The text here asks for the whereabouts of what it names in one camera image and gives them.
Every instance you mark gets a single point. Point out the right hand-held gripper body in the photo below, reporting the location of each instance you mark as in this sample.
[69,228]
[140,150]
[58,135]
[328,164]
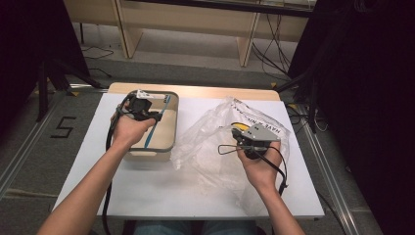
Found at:
[261,133]

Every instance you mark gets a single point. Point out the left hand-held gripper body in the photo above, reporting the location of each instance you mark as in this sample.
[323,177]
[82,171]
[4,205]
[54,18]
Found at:
[138,106]

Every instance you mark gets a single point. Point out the blue toothbrush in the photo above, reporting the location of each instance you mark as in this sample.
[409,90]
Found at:
[153,130]

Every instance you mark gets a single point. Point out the beige storage bin grey rim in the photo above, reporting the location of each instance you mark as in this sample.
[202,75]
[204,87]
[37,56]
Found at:
[163,133]

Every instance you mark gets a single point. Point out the clear plastic bag yellow smiley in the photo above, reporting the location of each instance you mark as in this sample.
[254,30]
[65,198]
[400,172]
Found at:
[202,143]

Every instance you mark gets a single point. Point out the person's left hand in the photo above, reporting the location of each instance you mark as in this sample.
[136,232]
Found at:
[127,132]

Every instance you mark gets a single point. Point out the person's right hand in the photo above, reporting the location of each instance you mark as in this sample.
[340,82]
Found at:
[262,171]

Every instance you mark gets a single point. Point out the black metal stand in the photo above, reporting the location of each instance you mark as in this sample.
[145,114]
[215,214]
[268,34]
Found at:
[312,104]

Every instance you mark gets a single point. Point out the white board sheet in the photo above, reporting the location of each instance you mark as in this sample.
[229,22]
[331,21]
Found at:
[156,189]

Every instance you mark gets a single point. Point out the black tripod stand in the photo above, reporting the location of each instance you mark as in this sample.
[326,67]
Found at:
[42,98]

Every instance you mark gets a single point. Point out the light wooden desk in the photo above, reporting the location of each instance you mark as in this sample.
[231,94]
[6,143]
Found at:
[189,16]

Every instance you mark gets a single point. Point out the person's blue jeans legs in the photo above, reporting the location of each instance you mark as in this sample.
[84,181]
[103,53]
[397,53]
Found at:
[156,228]

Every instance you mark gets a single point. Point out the dark curtain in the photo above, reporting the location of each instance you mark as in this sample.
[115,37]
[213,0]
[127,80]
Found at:
[32,32]
[375,81]

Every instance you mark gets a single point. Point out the metal floor rail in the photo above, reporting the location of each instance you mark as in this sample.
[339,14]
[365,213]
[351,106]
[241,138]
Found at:
[23,156]
[326,169]

